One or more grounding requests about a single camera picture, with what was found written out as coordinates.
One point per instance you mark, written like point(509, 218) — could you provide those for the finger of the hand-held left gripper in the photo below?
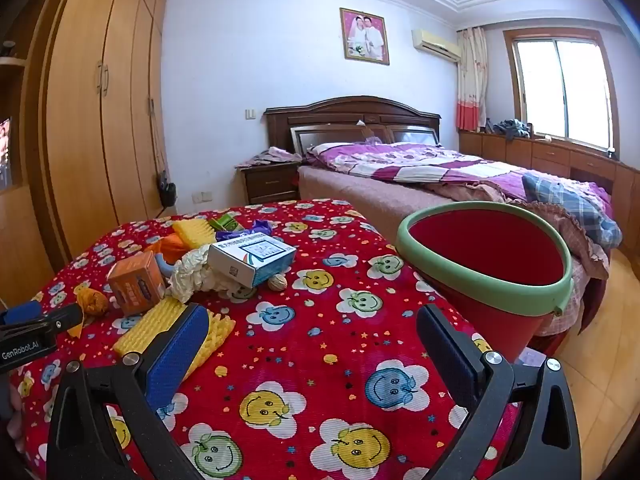
point(60, 317)

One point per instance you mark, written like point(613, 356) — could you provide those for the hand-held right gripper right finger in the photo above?
point(450, 355)

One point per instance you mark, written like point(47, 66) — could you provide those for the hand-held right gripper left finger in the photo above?
point(175, 355)

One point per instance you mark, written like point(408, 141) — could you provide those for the white paper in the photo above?
point(192, 275)

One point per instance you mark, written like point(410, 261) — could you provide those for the red bucket with green rim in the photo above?
point(480, 255)

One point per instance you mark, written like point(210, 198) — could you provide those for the dried orange peel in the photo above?
point(92, 302)

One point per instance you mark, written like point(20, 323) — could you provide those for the yellow corrugated sponge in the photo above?
point(145, 330)

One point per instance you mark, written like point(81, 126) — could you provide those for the small orange cardboard box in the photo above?
point(135, 285)

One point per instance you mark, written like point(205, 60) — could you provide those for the orange plastic bag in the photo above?
point(170, 245)

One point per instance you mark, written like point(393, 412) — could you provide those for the yellow ribbed sponge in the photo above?
point(195, 234)

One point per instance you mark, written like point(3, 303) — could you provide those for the white medicine box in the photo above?
point(250, 257)

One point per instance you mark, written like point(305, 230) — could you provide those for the brown nut shell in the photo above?
point(278, 282)

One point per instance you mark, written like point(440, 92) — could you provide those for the red smiley printed blanket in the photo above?
point(310, 340)

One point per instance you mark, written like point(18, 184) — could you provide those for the green packet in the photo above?
point(227, 222)

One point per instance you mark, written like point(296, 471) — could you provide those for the purple wrapper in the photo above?
point(260, 227)

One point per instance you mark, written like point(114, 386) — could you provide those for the black hanging pouch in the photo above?
point(167, 191)

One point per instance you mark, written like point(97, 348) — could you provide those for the wooden wardrobe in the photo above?
point(100, 135)

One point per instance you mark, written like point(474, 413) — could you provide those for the bed with pink sheet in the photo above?
point(360, 190)

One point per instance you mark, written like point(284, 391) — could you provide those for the dark wooden nightstand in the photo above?
point(270, 182)

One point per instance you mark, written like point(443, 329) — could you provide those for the blue plaid cloth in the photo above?
point(565, 195)

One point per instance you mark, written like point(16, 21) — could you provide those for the purple patchwork quilt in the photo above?
point(415, 160)

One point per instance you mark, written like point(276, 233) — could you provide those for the pink clothes pile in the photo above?
point(272, 156)

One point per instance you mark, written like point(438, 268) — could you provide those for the wooden window cabinet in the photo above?
point(550, 152)

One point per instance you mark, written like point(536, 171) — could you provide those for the blue grey clothes pile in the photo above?
point(512, 129)

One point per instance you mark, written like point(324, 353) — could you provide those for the dark wooden bed headboard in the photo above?
point(350, 110)

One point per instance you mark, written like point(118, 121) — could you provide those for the white and red curtain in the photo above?
point(470, 85)

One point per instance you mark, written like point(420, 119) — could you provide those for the framed wedding photo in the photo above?
point(365, 35)

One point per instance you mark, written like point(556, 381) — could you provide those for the wall socket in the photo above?
point(202, 197)

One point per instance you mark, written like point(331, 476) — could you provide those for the wall switch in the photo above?
point(250, 114)

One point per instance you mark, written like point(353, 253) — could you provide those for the window with wooden frame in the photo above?
point(560, 90)

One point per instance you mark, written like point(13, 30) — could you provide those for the wall air conditioner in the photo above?
point(435, 42)

